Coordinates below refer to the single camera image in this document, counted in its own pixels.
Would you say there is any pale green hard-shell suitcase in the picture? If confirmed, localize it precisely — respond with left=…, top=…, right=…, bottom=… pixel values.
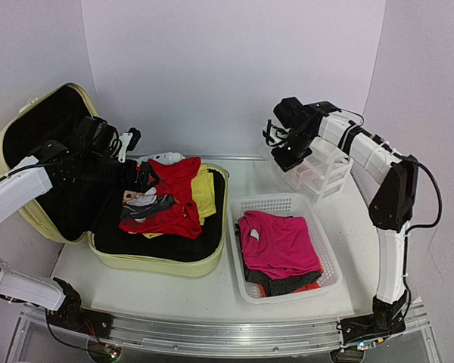
left=0, top=83, right=229, bottom=278

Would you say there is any white small bottle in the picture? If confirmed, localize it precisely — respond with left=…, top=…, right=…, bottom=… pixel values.
left=136, top=152, right=185, bottom=165

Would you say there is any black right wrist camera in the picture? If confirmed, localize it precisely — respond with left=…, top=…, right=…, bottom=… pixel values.
left=273, top=97, right=308, bottom=129

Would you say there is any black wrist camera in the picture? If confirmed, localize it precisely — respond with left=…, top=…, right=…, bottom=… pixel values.
left=71, top=116, right=117, bottom=153
left=273, top=97, right=308, bottom=129

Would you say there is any magenta garment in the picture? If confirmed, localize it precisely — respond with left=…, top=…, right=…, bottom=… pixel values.
left=238, top=211, right=322, bottom=280

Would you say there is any yellow garment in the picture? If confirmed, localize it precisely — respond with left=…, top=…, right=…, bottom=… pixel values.
left=141, top=162, right=217, bottom=240

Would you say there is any white perforated plastic basket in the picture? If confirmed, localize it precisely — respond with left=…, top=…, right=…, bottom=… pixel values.
left=228, top=193, right=343, bottom=304

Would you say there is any white plastic drawer organizer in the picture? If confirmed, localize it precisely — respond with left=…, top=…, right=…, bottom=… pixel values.
left=274, top=138, right=353, bottom=206

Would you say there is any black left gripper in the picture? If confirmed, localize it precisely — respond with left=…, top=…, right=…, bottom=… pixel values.
left=79, top=152, right=160, bottom=193

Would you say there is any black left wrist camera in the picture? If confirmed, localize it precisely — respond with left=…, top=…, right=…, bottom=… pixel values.
left=71, top=116, right=117, bottom=153

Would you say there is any orange garment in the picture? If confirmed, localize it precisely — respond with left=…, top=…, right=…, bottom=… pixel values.
left=258, top=282, right=320, bottom=298

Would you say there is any white printed garment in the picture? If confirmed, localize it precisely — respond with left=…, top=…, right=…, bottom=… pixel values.
left=120, top=188, right=176, bottom=222

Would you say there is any red garment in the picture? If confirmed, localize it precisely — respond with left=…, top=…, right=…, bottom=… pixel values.
left=119, top=157, right=201, bottom=238

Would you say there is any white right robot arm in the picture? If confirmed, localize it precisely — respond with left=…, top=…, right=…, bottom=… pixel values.
left=263, top=97, right=443, bottom=340

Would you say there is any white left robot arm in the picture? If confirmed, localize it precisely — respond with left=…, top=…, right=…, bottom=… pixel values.
left=0, top=213, right=151, bottom=312

